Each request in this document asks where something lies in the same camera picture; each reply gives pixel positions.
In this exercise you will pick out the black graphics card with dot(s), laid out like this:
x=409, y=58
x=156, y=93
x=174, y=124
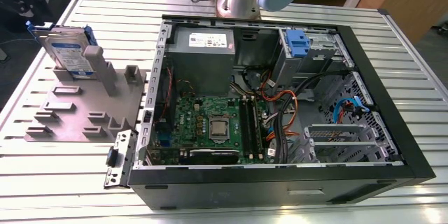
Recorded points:
x=209, y=155

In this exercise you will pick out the black RAM slot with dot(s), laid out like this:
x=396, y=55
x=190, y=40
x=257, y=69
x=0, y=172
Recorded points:
x=257, y=129
x=246, y=129

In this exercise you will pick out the silver drive cage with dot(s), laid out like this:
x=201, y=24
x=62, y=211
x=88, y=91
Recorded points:
x=308, y=66

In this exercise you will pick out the blue drive latch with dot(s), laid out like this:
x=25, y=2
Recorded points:
x=297, y=43

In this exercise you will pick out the silver slot bracket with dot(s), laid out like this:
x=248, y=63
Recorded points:
x=124, y=155

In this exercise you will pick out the hard disk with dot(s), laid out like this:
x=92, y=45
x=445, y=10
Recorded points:
x=66, y=53

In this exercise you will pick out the silver disk bay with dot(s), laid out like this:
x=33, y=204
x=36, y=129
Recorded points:
x=336, y=144

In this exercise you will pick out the black blue video port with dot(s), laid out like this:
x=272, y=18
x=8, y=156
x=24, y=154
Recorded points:
x=112, y=157

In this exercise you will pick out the silver CPU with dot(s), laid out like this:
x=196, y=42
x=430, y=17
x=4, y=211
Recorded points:
x=218, y=128

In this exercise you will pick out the grey power supply unit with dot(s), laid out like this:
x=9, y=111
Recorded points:
x=198, y=72

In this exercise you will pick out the CPU socket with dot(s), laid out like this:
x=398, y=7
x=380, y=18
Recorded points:
x=209, y=129

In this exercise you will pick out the green motherboard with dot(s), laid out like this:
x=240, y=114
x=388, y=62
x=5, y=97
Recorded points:
x=188, y=119

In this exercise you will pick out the grey parts rack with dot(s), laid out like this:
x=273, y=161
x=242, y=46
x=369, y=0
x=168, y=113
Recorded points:
x=86, y=103

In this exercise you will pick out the black PC case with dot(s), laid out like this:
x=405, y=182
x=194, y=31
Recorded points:
x=244, y=187

